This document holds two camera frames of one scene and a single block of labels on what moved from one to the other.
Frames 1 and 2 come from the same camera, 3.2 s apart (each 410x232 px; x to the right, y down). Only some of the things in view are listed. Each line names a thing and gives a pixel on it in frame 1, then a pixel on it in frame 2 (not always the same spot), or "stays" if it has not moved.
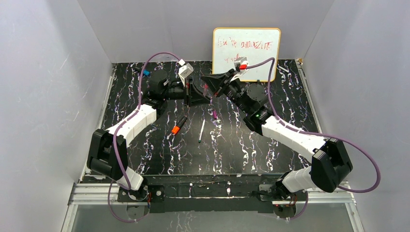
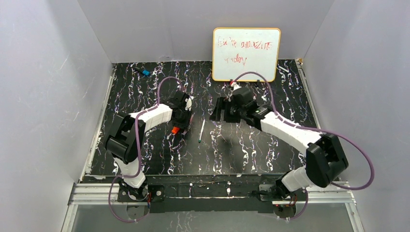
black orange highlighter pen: [176, 129] stays
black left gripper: [188, 92] to [183, 121]
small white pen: [283, 69] stays
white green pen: [199, 140] stays
